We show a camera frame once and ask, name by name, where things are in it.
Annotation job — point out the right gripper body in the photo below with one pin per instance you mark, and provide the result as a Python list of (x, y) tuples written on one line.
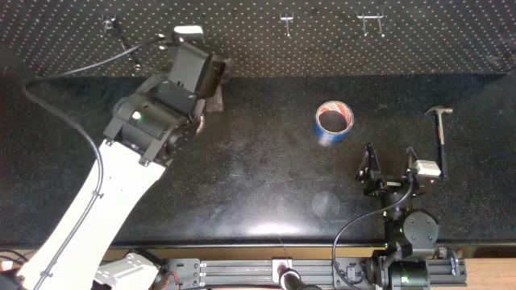
[(383, 183)]

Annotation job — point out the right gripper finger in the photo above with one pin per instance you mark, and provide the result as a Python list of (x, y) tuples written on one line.
[(410, 156), (369, 163)]

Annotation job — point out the roll of blue tape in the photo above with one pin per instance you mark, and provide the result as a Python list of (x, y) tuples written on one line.
[(322, 129)]

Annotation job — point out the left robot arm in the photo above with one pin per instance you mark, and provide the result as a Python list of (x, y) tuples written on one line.
[(121, 181)]

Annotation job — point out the black pegboard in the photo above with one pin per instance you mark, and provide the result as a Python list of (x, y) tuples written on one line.
[(258, 52)]

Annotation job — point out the hammer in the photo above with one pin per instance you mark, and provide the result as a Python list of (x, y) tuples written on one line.
[(441, 137)]

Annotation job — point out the metal hook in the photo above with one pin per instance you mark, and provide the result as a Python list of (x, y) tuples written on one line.
[(107, 21), (371, 17), (286, 21)]

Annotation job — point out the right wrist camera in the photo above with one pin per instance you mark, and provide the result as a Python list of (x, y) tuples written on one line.
[(426, 169)]

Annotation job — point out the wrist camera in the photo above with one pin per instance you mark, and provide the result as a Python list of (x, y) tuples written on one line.
[(188, 30), (426, 169)]

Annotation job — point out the mounting rail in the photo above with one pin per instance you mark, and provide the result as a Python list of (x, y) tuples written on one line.
[(242, 272)]

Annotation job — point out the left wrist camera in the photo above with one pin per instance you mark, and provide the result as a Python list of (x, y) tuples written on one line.
[(188, 30)]

